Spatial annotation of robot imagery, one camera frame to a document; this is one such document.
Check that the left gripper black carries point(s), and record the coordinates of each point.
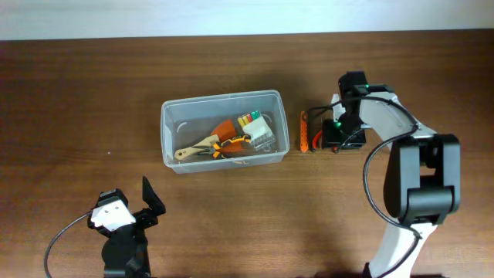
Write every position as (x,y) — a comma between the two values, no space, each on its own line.
(143,217)

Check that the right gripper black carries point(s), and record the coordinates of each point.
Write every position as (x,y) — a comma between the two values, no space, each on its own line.
(348,138)

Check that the small red-handled cutters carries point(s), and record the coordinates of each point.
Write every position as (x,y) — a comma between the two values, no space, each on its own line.
(316,140)

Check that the orange perforated strip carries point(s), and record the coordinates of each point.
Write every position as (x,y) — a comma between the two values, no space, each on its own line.
(303,133)

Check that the clear plastic container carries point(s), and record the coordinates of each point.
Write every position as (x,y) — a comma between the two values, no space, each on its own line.
(187,121)

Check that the clear box coloured pegs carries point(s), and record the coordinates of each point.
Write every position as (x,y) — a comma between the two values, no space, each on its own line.
(261,135)

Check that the orange black long-nose pliers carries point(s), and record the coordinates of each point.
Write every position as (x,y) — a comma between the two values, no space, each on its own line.
(214,146)

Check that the orange scraper wooden handle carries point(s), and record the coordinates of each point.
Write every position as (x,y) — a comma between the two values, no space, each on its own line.
(224,130)

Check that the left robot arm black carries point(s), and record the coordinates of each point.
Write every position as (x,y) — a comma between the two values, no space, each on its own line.
(125,252)

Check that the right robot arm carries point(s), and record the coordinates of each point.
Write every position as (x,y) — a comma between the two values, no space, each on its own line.
(422,183)

